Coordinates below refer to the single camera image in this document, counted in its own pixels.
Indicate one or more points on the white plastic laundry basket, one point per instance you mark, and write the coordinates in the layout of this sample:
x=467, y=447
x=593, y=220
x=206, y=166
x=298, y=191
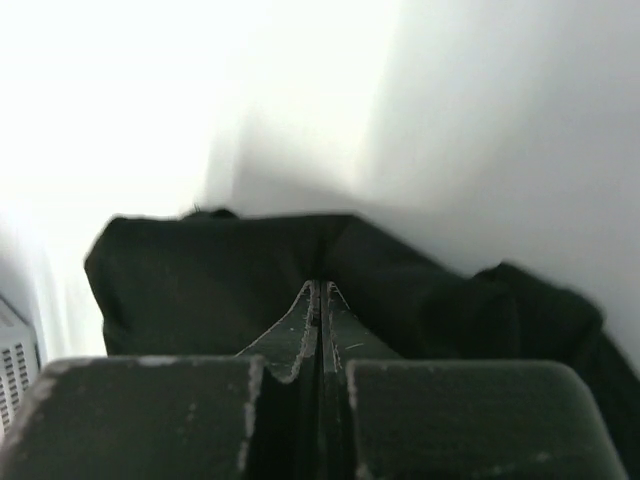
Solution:
x=19, y=363

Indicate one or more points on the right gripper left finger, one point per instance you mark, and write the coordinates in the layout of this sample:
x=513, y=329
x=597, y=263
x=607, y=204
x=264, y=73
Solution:
x=284, y=406

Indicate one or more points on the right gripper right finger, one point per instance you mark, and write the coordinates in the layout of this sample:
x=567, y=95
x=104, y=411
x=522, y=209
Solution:
x=344, y=338

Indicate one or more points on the black graphic t shirt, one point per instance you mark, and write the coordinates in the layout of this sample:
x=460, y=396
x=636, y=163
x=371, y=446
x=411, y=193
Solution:
x=212, y=282

